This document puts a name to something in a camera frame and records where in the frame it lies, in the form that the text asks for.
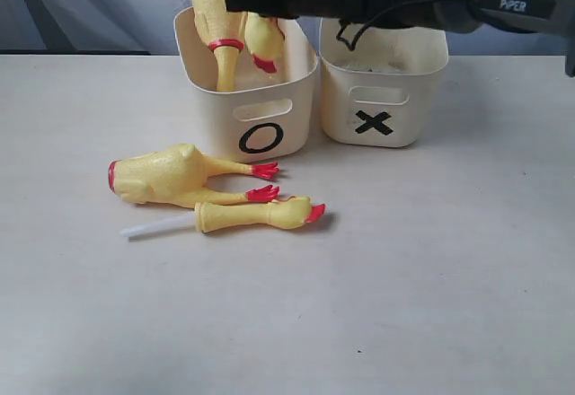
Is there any chicken head with white tube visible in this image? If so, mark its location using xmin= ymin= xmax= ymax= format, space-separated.
xmin=119 ymin=196 xmax=326 ymax=240

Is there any cream bin marked X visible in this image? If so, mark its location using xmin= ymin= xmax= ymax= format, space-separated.
xmin=319 ymin=19 xmax=449 ymax=148

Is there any whole rubber chicken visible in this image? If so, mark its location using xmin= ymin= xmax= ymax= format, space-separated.
xmin=237 ymin=12 xmax=285 ymax=75
xmin=191 ymin=0 xmax=245 ymax=92

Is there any cream bin marked O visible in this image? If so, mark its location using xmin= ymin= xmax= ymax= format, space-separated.
xmin=173 ymin=8 xmax=318 ymax=162

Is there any headless rubber chicken body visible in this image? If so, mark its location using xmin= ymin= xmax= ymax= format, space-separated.
xmin=108 ymin=144 xmax=279 ymax=208

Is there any whole rubber chicken front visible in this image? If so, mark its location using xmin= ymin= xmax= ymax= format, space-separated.
xmin=237 ymin=12 xmax=285 ymax=75

